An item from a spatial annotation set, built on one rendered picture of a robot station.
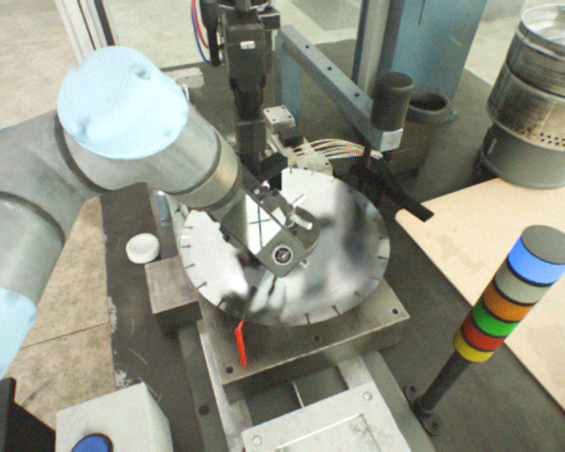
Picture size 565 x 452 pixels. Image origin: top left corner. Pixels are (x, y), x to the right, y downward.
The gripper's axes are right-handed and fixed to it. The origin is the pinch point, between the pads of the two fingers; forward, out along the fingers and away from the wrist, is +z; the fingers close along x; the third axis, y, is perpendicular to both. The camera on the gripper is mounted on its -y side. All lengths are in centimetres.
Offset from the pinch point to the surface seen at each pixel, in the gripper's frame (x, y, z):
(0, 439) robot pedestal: 53, 6, -1
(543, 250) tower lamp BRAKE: -17.0, -24.1, -15.9
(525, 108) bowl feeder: -58, -5, 35
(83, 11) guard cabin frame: 0, 117, 29
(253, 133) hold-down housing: -7.6, 10.1, -7.9
